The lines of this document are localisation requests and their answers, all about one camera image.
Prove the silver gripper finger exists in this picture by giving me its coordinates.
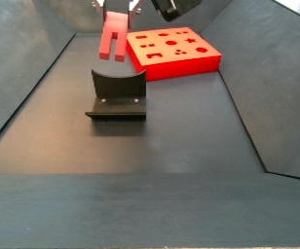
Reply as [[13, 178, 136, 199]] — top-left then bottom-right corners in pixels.
[[92, 0, 106, 13], [128, 0, 142, 18]]

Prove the red double-square peg block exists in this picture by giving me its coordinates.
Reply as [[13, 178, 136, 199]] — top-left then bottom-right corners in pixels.
[[100, 12, 128, 62]]

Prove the red shape-sorting board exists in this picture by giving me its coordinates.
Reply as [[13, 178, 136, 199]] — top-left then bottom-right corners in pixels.
[[126, 27, 223, 82]]

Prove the black curved holder stand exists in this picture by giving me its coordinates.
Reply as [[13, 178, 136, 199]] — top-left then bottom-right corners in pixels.
[[85, 70, 146, 120]]

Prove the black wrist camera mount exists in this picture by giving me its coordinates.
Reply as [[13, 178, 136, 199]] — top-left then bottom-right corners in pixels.
[[152, 0, 203, 21]]

